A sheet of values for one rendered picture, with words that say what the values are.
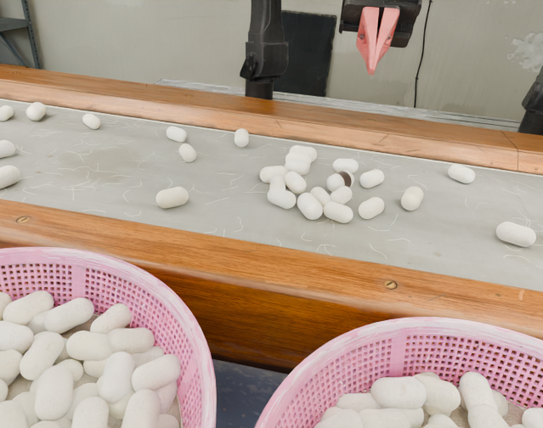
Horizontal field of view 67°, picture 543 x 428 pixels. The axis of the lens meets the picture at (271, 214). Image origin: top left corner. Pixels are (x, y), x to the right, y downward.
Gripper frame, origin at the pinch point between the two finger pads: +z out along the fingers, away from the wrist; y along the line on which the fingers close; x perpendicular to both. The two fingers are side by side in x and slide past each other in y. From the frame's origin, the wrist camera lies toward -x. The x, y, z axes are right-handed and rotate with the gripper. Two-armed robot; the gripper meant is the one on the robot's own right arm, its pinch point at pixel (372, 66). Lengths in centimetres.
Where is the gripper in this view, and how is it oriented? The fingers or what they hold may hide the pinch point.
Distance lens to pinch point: 58.4
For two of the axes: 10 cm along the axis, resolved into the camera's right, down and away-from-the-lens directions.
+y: 9.8, 1.5, -1.1
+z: -1.8, 9.3, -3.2
